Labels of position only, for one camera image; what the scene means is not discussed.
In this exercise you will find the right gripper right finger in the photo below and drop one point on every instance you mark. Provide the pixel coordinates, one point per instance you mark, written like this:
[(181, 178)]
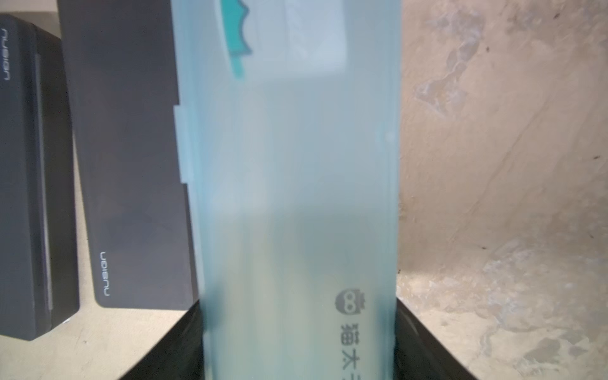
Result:
[(419, 355)]

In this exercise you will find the light blue pencil case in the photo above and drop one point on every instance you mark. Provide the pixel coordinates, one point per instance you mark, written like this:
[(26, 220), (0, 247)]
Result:
[(288, 124)]

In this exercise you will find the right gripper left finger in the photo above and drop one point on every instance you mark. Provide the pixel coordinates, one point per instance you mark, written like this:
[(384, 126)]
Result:
[(178, 355)]

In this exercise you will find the black pencil case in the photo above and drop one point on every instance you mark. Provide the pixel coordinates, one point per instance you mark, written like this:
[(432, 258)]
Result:
[(39, 250), (122, 81)]

